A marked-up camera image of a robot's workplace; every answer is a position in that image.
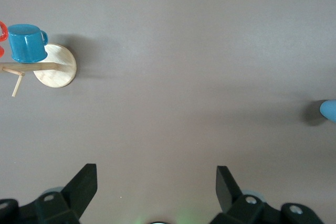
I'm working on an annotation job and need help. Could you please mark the red enamel mug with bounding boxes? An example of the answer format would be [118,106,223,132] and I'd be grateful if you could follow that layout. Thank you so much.
[0,20,9,58]

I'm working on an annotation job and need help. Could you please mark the brown table cover mat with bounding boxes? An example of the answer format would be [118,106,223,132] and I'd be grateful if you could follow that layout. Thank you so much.
[0,0,336,224]

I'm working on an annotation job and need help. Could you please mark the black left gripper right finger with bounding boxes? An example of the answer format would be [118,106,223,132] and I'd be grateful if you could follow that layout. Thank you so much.
[215,165,325,224]

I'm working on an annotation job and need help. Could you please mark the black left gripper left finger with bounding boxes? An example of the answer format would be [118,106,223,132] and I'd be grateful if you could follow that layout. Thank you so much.
[0,163,98,224]

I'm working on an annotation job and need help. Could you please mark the wooden mug tree stand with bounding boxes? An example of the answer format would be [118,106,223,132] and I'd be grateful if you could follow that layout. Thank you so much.
[0,43,78,98]

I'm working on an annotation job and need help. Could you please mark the teal enamel mug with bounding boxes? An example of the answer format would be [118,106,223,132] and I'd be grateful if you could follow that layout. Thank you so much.
[7,24,49,64]

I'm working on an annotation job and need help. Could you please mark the light blue plastic cup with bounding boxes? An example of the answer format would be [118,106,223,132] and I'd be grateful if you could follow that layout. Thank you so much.
[319,99,336,124]

